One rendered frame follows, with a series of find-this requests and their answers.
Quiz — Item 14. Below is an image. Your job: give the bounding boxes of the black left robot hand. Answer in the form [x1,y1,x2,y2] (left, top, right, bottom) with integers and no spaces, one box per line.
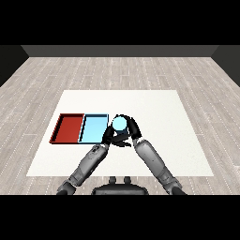
[101,124,132,148]

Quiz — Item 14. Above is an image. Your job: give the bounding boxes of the light blue shallow open box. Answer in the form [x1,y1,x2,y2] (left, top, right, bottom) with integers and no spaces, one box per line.
[77,113,110,144]

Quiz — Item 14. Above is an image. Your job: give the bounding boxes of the red shallow open box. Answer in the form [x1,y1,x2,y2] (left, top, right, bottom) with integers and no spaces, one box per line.
[49,112,85,145]

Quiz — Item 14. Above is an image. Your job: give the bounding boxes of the dark grey robot body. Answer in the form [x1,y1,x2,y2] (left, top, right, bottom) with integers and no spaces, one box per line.
[91,176,149,196]

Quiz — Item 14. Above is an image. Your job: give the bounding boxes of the blue can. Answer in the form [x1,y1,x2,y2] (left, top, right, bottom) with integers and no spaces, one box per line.
[112,115,129,136]

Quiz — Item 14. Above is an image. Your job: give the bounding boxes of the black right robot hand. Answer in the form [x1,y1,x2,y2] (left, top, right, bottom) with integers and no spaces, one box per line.
[114,113,143,141]

